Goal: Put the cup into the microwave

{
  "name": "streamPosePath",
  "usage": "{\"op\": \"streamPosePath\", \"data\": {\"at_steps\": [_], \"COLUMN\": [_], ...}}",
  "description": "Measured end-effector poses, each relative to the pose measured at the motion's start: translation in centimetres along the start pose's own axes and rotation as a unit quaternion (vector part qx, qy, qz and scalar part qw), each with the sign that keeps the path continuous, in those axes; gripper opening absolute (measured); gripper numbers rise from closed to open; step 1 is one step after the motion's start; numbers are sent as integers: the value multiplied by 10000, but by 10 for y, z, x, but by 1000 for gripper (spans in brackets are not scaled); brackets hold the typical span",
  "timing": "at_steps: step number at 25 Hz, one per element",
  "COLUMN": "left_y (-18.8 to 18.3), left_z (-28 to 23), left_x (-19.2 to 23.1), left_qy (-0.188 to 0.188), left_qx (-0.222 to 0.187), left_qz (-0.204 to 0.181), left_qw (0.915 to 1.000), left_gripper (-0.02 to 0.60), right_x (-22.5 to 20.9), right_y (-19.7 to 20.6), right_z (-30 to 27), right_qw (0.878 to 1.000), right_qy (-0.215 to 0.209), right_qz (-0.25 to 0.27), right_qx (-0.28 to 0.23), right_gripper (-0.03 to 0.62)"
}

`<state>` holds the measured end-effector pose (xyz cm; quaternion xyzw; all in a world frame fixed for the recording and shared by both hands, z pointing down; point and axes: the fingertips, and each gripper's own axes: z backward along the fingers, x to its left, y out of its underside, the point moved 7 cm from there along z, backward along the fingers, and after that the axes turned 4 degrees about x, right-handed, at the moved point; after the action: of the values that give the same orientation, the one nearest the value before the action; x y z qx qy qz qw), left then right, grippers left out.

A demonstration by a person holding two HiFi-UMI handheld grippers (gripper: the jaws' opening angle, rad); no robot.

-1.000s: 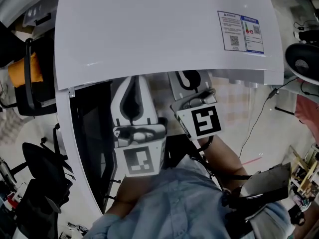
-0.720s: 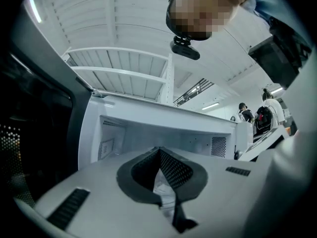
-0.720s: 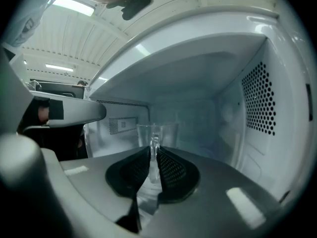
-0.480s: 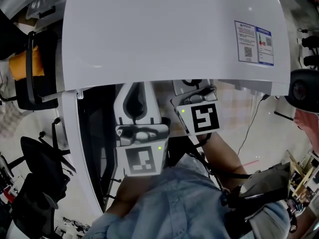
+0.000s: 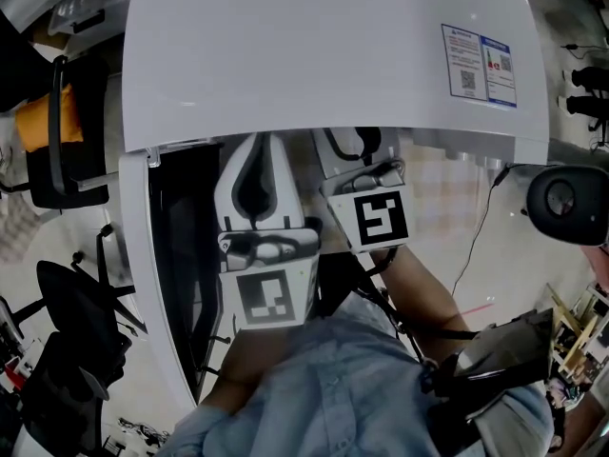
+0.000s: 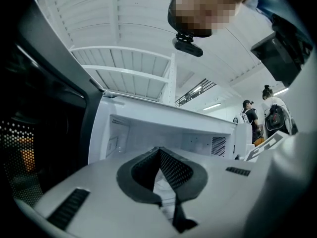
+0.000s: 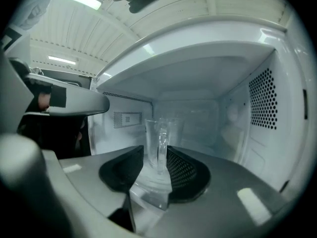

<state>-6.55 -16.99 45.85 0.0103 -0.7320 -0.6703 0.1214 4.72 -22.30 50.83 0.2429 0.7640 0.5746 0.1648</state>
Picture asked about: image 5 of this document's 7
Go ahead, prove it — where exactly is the black wrist strap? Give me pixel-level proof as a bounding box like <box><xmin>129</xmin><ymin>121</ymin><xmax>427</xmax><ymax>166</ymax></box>
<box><xmin>361</xmin><ymin>247</ymin><xmax>400</xmax><ymax>278</ymax></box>

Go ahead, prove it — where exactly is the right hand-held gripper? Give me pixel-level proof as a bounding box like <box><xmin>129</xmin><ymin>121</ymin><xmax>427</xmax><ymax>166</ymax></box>
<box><xmin>311</xmin><ymin>129</ymin><xmax>412</xmax><ymax>255</ymax></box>

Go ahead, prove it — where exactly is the black metal-frame chair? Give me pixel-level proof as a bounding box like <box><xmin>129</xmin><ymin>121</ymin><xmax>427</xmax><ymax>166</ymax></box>
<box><xmin>0</xmin><ymin>54</ymin><xmax>113</xmax><ymax>211</ymax></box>

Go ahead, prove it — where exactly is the black cable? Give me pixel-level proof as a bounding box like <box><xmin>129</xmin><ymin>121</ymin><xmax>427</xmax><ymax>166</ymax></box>
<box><xmin>450</xmin><ymin>163</ymin><xmax>514</xmax><ymax>297</ymax></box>

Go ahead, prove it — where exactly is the black shoulder bag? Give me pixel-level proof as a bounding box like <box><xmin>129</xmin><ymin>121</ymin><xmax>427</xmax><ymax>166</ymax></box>
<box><xmin>427</xmin><ymin>307</ymin><xmax>556</xmax><ymax>423</ymax></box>

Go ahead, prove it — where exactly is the person's left forearm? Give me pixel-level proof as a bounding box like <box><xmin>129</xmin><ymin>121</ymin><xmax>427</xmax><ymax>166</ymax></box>
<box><xmin>199</xmin><ymin>324</ymin><xmax>296</xmax><ymax>416</ymax></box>

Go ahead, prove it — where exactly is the person's light blue shirt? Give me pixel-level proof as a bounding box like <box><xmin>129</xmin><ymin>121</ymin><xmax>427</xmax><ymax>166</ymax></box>
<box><xmin>156</xmin><ymin>292</ymin><xmax>556</xmax><ymax>457</ymax></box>

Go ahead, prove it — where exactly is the person's right forearm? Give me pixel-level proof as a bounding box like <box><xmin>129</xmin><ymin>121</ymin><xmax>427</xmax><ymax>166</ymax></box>
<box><xmin>370</xmin><ymin>245</ymin><xmax>477</xmax><ymax>347</ymax></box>

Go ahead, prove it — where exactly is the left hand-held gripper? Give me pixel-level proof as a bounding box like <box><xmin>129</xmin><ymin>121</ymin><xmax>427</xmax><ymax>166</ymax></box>
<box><xmin>213</xmin><ymin>130</ymin><xmax>322</xmax><ymax>331</ymax></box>

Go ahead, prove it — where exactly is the wooden stool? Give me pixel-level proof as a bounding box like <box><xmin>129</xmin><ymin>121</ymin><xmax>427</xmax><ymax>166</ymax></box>
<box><xmin>546</xmin><ymin>283</ymin><xmax>609</xmax><ymax>375</ymax></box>

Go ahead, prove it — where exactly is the orange cushion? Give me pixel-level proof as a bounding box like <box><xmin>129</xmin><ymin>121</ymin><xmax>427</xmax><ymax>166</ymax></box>
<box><xmin>13</xmin><ymin>83</ymin><xmax>85</xmax><ymax>154</ymax></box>

